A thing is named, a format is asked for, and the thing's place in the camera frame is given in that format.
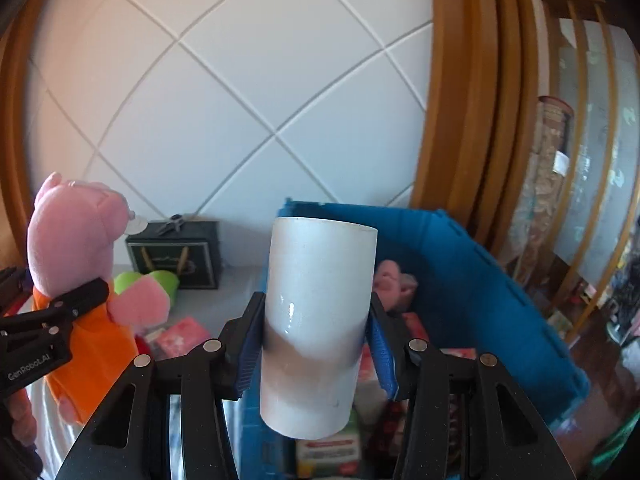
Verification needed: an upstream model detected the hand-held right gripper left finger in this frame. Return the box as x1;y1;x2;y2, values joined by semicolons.
57;291;266;480

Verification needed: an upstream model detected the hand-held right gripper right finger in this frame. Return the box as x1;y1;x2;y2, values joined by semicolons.
366;292;576;480

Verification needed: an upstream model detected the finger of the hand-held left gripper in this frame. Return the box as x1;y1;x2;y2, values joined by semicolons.
0;267;32;311
0;279;110;358

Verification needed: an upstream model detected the pink pig plush orange dress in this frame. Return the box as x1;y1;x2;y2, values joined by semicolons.
12;172;173;446

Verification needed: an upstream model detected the light green plush toy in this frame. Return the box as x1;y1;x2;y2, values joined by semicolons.
114;270;180;307

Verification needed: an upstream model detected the white cardboard tube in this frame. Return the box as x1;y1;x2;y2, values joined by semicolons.
259;216;378;438

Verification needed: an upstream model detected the blue plastic storage bin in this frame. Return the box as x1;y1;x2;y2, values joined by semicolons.
235;199;591;480

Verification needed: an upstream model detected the red box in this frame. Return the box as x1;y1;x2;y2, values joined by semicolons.
400;312;432;348

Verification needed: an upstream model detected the pink patterned packet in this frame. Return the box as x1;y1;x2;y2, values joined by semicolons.
150;317;212;361

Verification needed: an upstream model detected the pink pig plush blue dress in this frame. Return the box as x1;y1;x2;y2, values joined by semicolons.
374;259;420;313

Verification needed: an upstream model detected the dark gift box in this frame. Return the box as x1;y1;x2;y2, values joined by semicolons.
125;220;222;291

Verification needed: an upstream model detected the white red green carton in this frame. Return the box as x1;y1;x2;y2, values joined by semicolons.
295;410;363;478

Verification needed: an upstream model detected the grey metal clip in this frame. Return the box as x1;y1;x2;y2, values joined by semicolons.
157;214;187;235

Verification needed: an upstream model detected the rolled pale patterned carpet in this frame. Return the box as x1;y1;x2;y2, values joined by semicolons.
509;175;542;273

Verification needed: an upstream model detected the rolled brown patterned carpet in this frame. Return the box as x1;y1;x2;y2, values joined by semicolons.
535;95;574;281

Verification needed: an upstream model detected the wooden frosted glass partition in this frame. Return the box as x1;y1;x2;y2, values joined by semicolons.
540;0;640;321

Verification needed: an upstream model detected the wooden door frame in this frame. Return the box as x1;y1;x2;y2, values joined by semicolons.
0;0;546;261

